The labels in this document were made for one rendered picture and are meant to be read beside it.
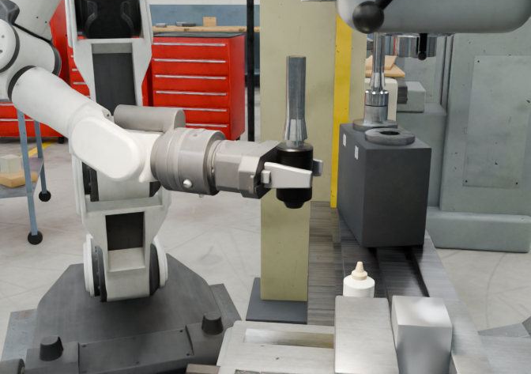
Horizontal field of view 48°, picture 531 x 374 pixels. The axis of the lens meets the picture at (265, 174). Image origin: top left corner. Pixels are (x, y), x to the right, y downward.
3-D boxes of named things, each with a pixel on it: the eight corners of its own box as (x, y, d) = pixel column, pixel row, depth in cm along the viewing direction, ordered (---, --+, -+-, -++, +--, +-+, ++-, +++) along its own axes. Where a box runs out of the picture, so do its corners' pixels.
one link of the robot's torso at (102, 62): (82, 206, 133) (66, 7, 139) (163, 199, 138) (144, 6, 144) (80, 198, 118) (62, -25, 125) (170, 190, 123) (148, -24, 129)
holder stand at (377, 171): (360, 248, 110) (365, 141, 104) (335, 207, 131) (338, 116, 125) (424, 246, 111) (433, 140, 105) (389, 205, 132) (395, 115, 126)
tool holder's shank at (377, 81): (377, 88, 120) (380, 31, 117) (388, 91, 118) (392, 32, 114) (365, 90, 119) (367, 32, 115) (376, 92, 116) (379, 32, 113)
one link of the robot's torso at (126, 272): (85, 271, 159) (69, 127, 128) (161, 262, 165) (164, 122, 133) (88, 320, 148) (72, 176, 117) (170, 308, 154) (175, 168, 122)
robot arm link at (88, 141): (125, 190, 80) (49, 141, 83) (158, 183, 88) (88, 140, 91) (144, 148, 78) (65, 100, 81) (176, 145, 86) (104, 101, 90)
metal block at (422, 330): (393, 377, 60) (397, 324, 58) (389, 344, 66) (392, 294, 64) (447, 381, 60) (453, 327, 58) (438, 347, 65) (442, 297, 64)
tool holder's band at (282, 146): (306, 147, 80) (306, 140, 79) (318, 156, 75) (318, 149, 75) (272, 149, 79) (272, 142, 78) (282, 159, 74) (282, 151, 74)
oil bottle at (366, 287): (341, 344, 80) (344, 268, 77) (340, 327, 84) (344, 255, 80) (372, 345, 79) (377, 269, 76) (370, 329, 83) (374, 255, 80)
